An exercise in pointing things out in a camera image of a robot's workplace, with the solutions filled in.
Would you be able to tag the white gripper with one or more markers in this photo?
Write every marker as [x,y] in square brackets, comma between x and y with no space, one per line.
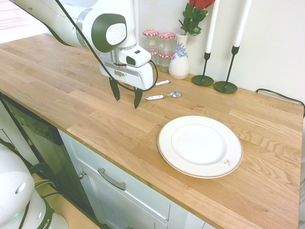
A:
[140,76]

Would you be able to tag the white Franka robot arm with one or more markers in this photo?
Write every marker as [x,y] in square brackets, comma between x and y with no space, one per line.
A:
[69,21]

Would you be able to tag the white gold-rimmed plate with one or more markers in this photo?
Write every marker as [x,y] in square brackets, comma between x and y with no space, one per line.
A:
[199,145]

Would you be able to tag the glass jar red checkered lid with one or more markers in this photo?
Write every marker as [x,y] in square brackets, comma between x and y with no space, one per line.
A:
[150,40]
[166,45]
[155,58]
[165,64]

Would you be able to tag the white vase with blue print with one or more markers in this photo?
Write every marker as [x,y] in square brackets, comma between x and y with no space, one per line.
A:
[178,66]

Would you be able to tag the short black candle holder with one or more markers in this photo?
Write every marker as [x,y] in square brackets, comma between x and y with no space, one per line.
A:
[202,80]

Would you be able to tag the silver cabinet knob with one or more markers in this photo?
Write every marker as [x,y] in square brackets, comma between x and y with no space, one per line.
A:
[82,176]

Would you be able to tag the dark dishwasher front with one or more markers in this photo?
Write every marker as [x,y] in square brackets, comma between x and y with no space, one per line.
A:
[45,140]

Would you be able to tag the tall black candle holder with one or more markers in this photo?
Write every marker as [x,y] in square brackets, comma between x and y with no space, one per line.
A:
[225,87]

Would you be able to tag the red rose with leaves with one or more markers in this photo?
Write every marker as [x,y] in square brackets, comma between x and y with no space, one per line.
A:
[194,14]

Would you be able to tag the tall white candle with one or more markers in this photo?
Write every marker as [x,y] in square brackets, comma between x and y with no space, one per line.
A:
[241,23]
[212,28]

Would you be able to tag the white cabinet drawer front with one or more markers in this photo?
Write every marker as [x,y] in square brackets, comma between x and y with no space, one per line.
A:
[133,202]

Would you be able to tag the window blind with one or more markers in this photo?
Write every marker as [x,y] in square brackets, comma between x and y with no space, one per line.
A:
[12,16]

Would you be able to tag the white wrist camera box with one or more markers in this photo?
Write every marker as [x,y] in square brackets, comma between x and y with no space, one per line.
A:
[135,57]

